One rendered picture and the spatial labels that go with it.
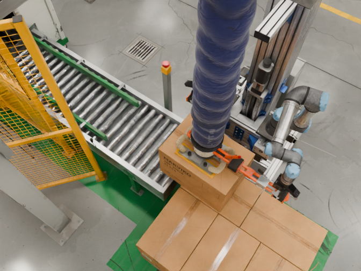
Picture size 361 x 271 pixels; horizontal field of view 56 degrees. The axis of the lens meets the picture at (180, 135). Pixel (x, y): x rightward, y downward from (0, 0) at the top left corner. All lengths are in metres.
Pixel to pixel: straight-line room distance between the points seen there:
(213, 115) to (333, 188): 2.24
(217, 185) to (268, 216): 0.71
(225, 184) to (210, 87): 0.93
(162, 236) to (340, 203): 1.89
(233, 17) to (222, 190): 1.35
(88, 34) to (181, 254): 3.22
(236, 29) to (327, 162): 2.76
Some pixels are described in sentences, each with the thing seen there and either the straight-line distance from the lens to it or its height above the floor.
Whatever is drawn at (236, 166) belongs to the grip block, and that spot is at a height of 1.22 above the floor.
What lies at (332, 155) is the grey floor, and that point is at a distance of 4.03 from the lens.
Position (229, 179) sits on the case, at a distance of 2.44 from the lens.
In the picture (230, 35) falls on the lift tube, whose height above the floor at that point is 2.33.
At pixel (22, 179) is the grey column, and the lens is 2.58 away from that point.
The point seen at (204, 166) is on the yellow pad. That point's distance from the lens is 2.42.
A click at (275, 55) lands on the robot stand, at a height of 1.60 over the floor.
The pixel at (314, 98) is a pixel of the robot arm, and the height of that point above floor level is 1.66.
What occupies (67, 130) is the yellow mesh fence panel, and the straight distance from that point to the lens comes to 2.80.
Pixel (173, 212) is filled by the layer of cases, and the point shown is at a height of 0.54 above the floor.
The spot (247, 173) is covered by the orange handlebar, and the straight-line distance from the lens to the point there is 2.32.
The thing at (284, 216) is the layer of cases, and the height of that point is 0.54.
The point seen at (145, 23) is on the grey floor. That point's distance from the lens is 4.92.
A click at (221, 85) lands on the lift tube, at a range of 1.68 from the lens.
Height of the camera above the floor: 3.31
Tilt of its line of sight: 61 degrees down
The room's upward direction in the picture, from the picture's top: straight up
